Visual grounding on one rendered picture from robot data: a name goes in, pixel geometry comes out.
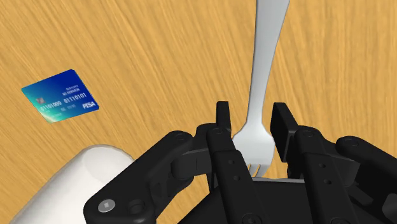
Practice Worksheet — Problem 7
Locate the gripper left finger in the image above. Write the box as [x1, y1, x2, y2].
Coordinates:
[83, 101, 271, 224]

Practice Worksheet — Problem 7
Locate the silver fork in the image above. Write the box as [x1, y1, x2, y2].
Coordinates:
[232, 0, 291, 178]

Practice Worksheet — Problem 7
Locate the blue bank card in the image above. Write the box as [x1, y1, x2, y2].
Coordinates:
[20, 69, 100, 124]

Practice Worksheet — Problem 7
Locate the white cylinder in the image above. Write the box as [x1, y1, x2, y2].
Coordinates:
[9, 144, 136, 224]

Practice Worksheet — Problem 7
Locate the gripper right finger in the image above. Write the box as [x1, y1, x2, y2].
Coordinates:
[269, 102, 397, 224]

